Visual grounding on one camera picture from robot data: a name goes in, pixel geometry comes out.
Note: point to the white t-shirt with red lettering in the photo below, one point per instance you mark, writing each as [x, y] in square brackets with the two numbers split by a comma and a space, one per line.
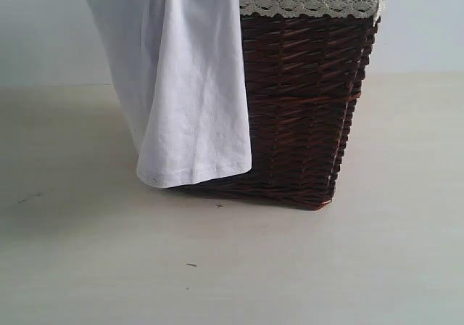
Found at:
[178, 70]

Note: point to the dark brown wicker basket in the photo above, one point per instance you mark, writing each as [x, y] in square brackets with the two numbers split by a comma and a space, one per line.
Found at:
[304, 76]

